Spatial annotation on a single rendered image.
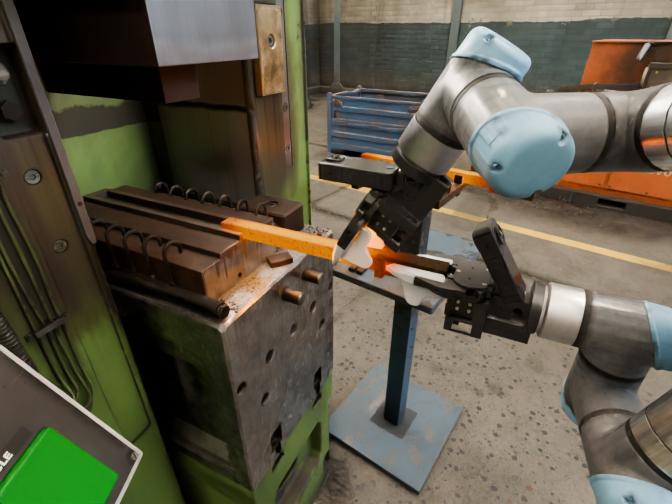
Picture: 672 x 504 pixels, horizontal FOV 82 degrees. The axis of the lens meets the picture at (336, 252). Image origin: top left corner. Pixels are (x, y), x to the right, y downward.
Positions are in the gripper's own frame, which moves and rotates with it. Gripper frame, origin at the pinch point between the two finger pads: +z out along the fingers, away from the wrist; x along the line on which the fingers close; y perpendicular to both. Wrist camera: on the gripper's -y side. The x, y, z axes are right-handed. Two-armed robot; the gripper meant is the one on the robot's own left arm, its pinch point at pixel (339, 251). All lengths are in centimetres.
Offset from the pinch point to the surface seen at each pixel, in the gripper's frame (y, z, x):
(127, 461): -0.8, 3.8, -38.4
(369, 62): -272, 180, 821
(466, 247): 25, 16, 61
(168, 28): -30.8, -18.4, -10.0
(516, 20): -59, -24, 766
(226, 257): -14.5, 10.8, -6.6
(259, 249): -13.2, 13.4, 2.3
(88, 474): -1.8, 1.0, -41.4
